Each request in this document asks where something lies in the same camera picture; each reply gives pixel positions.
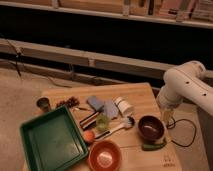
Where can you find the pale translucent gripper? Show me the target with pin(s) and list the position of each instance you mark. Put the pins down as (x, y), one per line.
(167, 115)

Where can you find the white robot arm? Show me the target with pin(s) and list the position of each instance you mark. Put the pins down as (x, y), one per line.
(184, 81)

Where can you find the green plastic tray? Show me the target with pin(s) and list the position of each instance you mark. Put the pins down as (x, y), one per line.
(52, 142)

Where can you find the dark purple bowl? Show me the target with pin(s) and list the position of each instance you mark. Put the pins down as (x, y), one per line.
(150, 128)

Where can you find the wooden cutting board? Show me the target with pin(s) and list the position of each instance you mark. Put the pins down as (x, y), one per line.
(139, 95)

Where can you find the green cucumber toy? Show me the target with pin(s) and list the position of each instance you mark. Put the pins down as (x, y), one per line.
(154, 147)

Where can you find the white cylindrical container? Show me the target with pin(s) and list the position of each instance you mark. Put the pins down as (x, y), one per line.
(124, 106)

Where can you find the blue grey cloth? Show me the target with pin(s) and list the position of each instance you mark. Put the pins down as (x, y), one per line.
(110, 109)

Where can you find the small green cup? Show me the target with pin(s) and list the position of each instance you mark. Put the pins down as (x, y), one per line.
(102, 123)

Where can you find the blue sponge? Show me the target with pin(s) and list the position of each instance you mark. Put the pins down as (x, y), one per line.
(95, 103)

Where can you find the orange plastic bowl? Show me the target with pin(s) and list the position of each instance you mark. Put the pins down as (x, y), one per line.
(104, 155)

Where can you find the orange ball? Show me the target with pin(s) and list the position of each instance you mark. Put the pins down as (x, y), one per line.
(88, 136)

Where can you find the small metal spoon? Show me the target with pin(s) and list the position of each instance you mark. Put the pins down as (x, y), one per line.
(82, 109)

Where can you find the red grapes toy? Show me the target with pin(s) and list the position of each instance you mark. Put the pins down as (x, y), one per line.
(71, 102)

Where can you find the dark metal cup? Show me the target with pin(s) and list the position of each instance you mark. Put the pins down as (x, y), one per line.
(44, 104)

